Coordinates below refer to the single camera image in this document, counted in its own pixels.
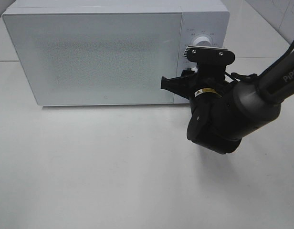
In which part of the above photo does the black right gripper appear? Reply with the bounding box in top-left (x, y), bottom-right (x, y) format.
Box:
top-left (160, 64), bottom-right (233, 99)

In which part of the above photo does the white microwave door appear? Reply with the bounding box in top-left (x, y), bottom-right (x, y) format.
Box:
top-left (3, 13), bottom-right (181, 106)

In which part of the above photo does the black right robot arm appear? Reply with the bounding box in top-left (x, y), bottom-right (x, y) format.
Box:
top-left (161, 40), bottom-right (294, 154)

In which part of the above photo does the upper white microwave knob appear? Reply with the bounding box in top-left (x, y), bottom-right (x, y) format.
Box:
top-left (193, 35), bottom-right (212, 47)

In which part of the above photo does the white microwave oven body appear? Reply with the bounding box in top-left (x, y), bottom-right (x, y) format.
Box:
top-left (2, 0), bottom-right (230, 105)

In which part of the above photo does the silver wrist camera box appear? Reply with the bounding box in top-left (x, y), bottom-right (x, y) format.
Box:
top-left (183, 45), bottom-right (235, 66)

